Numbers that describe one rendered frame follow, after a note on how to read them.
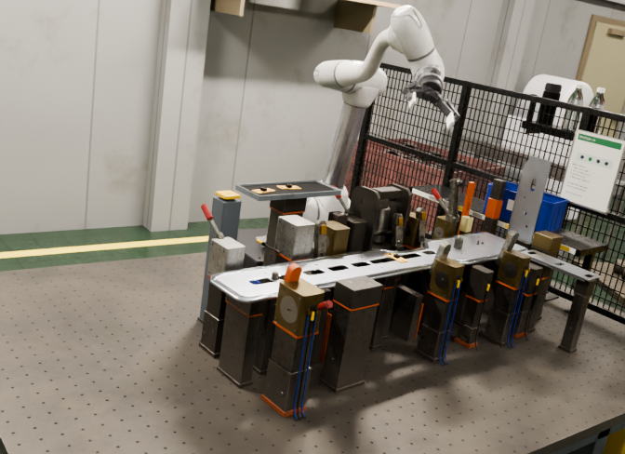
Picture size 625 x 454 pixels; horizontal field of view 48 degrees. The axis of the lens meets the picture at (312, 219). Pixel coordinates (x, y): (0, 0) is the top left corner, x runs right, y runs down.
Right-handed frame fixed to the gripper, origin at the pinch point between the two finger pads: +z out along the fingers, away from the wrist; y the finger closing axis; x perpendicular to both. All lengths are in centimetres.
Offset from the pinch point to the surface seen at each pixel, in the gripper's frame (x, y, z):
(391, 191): -40.0, -9.2, -17.6
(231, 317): -63, 29, 51
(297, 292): -37, 19, 60
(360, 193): -45.3, 0.3, -15.8
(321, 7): -112, 22, -368
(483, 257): -43, -50, -11
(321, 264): -52, 8, 23
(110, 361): -90, 54, 60
